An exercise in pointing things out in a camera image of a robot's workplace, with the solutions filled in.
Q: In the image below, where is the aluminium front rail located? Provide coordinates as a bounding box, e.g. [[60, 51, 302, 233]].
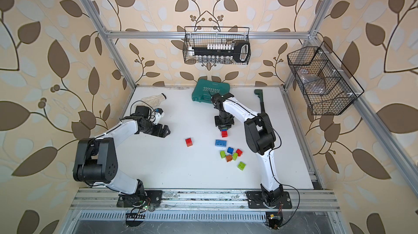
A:
[[70, 188, 341, 212]]

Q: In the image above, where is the red small lego brick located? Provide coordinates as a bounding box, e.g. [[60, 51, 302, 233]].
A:
[[186, 138, 193, 147]]

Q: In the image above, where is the brown lego brick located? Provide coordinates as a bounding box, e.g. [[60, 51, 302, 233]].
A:
[[225, 155, 233, 162]]

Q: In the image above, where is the green plastic tool case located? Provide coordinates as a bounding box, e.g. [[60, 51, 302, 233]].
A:
[[192, 79, 230, 104]]

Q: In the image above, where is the plastic bag in basket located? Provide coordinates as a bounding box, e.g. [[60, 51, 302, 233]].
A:
[[298, 69, 326, 95]]

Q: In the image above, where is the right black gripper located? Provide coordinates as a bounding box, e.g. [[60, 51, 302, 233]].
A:
[[214, 112, 234, 130]]

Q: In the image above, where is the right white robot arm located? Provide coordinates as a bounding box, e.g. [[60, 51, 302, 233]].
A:
[[211, 89, 284, 207]]

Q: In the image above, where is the aluminium frame top bar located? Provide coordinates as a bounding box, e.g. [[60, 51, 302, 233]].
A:
[[104, 30, 314, 40]]

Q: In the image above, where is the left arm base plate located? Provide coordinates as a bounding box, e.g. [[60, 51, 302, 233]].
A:
[[116, 190, 163, 208]]

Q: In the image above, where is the blue long lego brick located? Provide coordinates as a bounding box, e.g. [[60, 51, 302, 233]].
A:
[[215, 139, 227, 148]]

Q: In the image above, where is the small circuit board left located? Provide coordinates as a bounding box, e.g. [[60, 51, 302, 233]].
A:
[[125, 205, 152, 227]]

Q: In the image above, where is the green black wrench tool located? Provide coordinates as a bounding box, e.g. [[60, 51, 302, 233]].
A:
[[254, 89, 265, 113]]

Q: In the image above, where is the black wire basket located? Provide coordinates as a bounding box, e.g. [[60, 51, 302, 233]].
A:
[[287, 42, 364, 115], [182, 25, 251, 65]]

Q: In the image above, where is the small circuit board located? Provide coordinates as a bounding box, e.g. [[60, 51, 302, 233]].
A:
[[266, 212, 283, 230], [125, 205, 152, 227]]

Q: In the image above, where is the black wire basket right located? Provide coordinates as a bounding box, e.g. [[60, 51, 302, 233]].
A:
[[287, 42, 364, 115]]

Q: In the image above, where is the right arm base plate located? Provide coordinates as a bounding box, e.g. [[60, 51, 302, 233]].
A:
[[246, 191, 293, 209]]

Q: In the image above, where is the black wire basket centre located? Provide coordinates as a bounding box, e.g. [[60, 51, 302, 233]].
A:
[[182, 25, 251, 65]]

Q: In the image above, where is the black white socket tool set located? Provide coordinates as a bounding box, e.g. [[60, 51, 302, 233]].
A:
[[184, 41, 251, 64]]

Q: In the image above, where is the lime green small lego brick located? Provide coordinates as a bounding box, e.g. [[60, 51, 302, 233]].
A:
[[237, 162, 246, 171]]

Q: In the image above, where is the small circuit board right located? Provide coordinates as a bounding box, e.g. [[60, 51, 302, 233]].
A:
[[266, 212, 283, 230]]

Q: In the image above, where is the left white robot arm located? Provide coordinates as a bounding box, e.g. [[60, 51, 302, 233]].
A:
[[73, 105, 170, 197]]

